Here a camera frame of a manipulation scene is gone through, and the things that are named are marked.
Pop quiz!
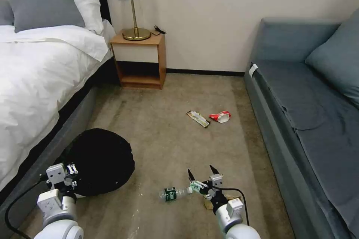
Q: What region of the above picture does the black round trash bin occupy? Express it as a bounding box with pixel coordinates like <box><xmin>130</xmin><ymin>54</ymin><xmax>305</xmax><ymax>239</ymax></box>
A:
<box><xmin>52</xmin><ymin>128</ymin><xmax>136</xmax><ymax>199</ymax></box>

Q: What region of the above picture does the brown crumpled paper scrap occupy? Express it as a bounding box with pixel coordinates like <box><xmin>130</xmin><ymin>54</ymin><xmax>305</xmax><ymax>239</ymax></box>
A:
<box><xmin>203</xmin><ymin>192</ymin><xmax>242</xmax><ymax>211</ymax></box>

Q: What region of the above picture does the clear bottle with green label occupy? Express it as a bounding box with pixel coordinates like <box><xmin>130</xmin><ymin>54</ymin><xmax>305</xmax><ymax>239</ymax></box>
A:
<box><xmin>159</xmin><ymin>185</ymin><xmax>194</xmax><ymax>203</ymax></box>

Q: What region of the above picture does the red crumpled snack packet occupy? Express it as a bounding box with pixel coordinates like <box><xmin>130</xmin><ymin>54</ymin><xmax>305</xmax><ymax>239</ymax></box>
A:
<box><xmin>208</xmin><ymin>111</ymin><xmax>232</xmax><ymax>124</ymax></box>

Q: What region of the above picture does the long brown snack wrapper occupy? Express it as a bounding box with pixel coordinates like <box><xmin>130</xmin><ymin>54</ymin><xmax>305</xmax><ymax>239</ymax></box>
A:
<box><xmin>185</xmin><ymin>110</ymin><xmax>211</xmax><ymax>129</ymax></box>

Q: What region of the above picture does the white duvet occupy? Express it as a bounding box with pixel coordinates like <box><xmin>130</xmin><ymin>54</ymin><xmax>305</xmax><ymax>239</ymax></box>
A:
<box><xmin>0</xmin><ymin>19</ymin><xmax>116</xmax><ymax>192</ymax></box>

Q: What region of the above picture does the blue-grey sofa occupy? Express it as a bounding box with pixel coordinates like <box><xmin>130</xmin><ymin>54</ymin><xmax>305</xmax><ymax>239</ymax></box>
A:
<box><xmin>243</xmin><ymin>7</ymin><xmax>359</xmax><ymax>239</ymax></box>

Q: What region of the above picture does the wooden nightstand with white drawer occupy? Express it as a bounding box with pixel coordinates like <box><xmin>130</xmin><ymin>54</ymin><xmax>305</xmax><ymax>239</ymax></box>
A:
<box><xmin>110</xmin><ymin>28</ymin><xmax>167</xmax><ymax>90</ymax></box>

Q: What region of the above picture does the blue-grey sofa cushion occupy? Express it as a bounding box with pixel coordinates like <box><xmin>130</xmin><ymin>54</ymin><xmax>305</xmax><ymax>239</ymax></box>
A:
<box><xmin>304</xmin><ymin>20</ymin><xmax>359</xmax><ymax>108</ymax></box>

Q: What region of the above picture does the black bed headboard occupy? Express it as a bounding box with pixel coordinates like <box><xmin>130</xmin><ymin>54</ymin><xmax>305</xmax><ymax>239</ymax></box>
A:
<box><xmin>97</xmin><ymin>0</ymin><xmax>113</xmax><ymax>25</ymax></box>

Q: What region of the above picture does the brass lamp with grey shade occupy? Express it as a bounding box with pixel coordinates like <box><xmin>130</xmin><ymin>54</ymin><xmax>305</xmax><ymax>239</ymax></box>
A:
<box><xmin>104</xmin><ymin>0</ymin><xmax>154</xmax><ymax>41</ymax></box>

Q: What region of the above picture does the small grey pillow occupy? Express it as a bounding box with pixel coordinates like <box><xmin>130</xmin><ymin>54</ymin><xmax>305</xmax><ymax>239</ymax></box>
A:
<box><xmin>0</xmin><ymin>0</ymin><xmax>15</xmax><ymax>27</ymax></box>

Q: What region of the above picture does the large white pillow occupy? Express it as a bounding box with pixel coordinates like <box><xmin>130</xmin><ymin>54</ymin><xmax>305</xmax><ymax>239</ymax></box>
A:
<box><xmin>65</xmin><ymin>0</ymin><xmax>105</xmax><ymax>36</ymax></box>

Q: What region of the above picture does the large grey pillow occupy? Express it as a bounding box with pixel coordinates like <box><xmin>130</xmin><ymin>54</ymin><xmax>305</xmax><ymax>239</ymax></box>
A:
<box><xmin>2</xmin><ymin>0</ymin><xmax>86</xmax><ymax>34</ymax></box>

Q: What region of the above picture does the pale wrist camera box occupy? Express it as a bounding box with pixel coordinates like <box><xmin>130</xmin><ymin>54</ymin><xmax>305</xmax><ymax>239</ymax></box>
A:
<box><xmin>46</xmin><ymin>164</ymin><xmax>68</xmax><ymax>185</ymax></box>
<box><xmin>209</xmin><ymin>174</ymin><xmax>224</xmax><ymax>188</ymax></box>

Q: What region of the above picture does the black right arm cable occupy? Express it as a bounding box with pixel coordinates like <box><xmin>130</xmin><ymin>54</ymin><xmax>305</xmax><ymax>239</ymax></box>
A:
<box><xmin>212</xmin><ymin>186</ymin><xmax>251</xmax><ymax>226</ymax></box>

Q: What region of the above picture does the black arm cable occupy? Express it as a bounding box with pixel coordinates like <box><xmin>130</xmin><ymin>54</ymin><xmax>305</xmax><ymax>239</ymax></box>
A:
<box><xmin>212</xmin><ymin>186</ymin><xmax>251</xmax><ymax>226</ymax></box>
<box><xmin>4</xmin><ymin>176</ymin><xmax>52</xmax><ymax>237</ymax></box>

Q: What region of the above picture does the grey bed frame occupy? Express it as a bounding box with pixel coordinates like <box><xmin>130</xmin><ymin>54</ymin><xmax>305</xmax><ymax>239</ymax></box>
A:
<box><xmin>0</xmin><ymin>56</ymin><xmax>122</xmax><ymax>233</ymax></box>

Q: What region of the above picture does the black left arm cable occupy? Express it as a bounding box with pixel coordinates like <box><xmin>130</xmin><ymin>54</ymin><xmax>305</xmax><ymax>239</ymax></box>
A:
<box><xmin>4</xmin><ymin>176</ymin><xmax>52</xmax><ymax>237</ymax></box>

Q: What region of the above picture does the black wall baseboard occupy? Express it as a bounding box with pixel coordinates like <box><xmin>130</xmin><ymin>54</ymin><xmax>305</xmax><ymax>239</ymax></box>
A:
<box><xmin>165</xmin><ymin>68</ymin><xmax>248</xmax><ymax>77</ymax></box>

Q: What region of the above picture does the thin black lamp cable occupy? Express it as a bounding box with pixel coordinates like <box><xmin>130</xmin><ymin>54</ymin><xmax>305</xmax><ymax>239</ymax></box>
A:
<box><xmin>150</xmin><ymin>25</ymin><xmax>167</xmax><ymax>37</ymax></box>

